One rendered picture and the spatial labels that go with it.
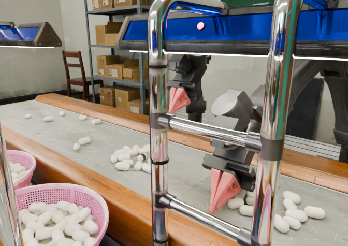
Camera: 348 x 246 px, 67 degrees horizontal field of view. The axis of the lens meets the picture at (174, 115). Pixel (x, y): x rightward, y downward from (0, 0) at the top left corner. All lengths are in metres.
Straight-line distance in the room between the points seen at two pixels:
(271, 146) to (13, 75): 5.09
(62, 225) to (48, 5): 5.12
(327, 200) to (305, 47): 0.37
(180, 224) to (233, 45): 0.30
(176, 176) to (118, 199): 0.18
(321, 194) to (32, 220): 0.59
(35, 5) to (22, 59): 0.96
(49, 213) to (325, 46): 0.53
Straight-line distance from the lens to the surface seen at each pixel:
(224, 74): 2.92
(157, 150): 0.36
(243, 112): 0.52
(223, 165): 0.51
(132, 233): 0.53
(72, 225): 0.54
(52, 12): 5.52
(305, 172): 0.71
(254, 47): 0.40
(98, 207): 0.56
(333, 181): 0.71
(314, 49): 0.38
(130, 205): 0.52
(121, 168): 0.68
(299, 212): 0.55
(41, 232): 0.54
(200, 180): 0.64
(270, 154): 0.27
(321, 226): 0.57
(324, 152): 1.10
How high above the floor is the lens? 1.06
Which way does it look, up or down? 16 degrees down
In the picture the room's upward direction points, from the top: straight up
